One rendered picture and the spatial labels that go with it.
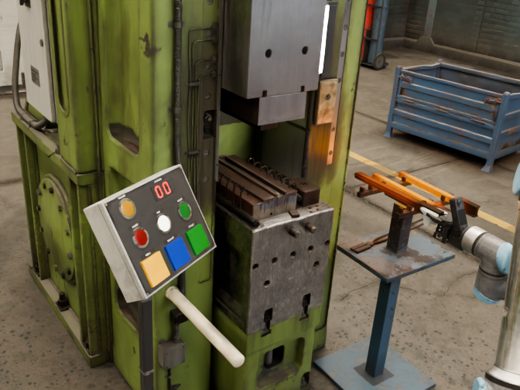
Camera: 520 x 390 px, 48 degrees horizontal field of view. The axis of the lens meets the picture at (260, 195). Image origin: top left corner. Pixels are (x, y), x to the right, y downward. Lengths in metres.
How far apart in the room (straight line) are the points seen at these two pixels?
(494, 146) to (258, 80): 3.88
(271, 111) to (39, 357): 1.66
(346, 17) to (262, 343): 1.28
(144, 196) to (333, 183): 1.07
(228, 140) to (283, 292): 0.69
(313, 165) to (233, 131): 0.38
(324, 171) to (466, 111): 3.35
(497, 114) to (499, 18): 5.02
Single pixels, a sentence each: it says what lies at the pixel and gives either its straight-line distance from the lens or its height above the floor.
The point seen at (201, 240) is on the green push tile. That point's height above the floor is 1.00.
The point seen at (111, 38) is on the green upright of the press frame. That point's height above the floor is 1.48.
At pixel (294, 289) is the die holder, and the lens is 2.28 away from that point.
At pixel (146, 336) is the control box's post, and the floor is 0.67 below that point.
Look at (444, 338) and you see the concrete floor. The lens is 3.23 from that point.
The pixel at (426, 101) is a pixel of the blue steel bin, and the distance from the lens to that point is 5.84.
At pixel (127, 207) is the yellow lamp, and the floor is 1.17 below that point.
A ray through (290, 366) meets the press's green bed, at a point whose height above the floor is 0.16.
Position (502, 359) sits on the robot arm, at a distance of 1.63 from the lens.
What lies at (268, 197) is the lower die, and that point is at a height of 0.99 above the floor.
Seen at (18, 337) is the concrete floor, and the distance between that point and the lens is 3.11.
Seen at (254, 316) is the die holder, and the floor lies 0.55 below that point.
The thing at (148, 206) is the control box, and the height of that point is 1.14.
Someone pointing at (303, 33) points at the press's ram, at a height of 1.56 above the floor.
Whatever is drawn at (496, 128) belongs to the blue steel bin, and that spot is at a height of 0.40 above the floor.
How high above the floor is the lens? 1.86
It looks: 25 degrees down
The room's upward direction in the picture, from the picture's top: 4 degrees clockwise
